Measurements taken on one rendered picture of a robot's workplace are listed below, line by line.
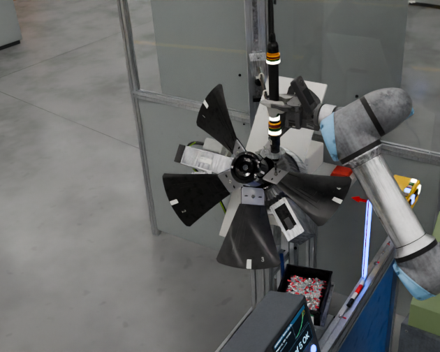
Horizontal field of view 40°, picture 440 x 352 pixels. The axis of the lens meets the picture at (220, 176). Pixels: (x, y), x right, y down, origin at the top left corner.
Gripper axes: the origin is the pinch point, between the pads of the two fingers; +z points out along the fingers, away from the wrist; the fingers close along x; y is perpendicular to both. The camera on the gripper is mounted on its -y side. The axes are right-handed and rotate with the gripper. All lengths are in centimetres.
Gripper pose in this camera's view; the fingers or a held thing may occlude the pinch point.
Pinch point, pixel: (266, 98)
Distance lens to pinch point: 206.0
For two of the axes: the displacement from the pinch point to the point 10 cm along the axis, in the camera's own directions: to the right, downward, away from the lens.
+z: -8.4, -2.4, 4.9
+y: 0.6, 8.5, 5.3
